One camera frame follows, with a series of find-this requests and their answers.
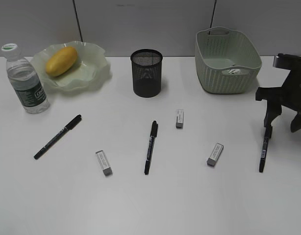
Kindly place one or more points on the grey white eraser left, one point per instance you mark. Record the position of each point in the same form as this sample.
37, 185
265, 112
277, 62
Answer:
104, 163

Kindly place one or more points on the waste paper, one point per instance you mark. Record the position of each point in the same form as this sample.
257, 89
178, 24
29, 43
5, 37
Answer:
234, 71

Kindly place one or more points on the black marker pen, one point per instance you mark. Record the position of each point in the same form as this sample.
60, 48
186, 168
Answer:
267, 136
73, 123
153, 135

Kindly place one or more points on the grey white eraser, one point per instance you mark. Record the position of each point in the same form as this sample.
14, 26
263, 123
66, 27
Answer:
104, 163
215, 154
179, 118

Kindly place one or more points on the black mesh pen holder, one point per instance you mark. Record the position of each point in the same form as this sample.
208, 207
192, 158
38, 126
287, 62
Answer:
146, 72

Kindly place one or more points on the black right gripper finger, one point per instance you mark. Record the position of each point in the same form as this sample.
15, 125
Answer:
273, 110
296, 123

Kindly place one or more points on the grey white eraser right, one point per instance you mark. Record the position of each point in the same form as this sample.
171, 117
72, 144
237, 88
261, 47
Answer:
215, 154

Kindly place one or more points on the clear water bottle green label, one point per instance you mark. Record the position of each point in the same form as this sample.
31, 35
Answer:
24, 80

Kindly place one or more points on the yellow mango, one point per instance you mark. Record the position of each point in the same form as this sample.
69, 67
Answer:
62, 61

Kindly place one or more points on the grey white eraser top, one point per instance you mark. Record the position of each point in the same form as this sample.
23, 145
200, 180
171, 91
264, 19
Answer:
179, 118

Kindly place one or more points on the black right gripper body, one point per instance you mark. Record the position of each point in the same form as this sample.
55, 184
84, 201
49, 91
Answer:
289, 94

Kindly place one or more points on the pale green woven basket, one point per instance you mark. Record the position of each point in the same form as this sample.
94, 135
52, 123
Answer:
219, 49

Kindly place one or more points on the pale green wavy plate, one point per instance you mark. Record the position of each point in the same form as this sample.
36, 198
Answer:
90, 71

